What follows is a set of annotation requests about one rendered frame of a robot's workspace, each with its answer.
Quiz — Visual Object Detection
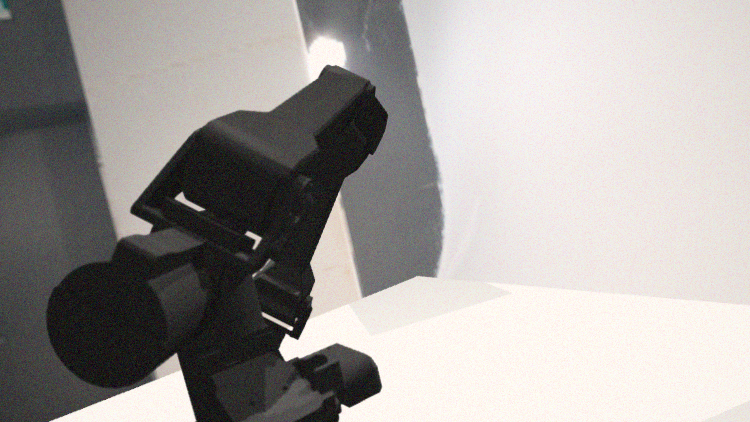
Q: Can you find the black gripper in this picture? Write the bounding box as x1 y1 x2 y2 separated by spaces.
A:
177 305 383 422

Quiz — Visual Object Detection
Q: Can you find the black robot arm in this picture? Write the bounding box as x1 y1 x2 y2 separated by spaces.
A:
46 64 388 422

